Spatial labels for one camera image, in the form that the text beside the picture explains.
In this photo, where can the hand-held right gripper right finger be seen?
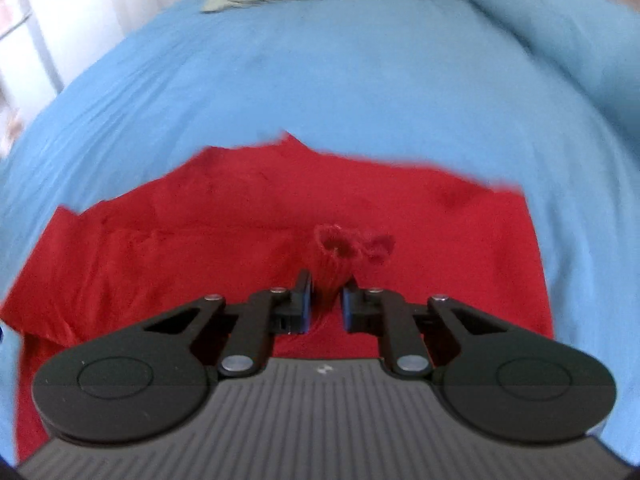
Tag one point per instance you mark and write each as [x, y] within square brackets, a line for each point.
[347, 310]

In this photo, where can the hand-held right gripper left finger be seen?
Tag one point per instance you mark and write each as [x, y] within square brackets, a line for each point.
[306, 310]

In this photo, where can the red garment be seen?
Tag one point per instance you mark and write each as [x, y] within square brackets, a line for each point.
[210, 230]

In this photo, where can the blue bed sheet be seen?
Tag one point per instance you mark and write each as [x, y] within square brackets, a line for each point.
[350, 85]

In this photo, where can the blue pillow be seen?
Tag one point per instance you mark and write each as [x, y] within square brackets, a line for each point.
[560, 15]

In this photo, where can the white cabinet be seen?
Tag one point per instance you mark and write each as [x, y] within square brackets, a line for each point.
[30, 45]

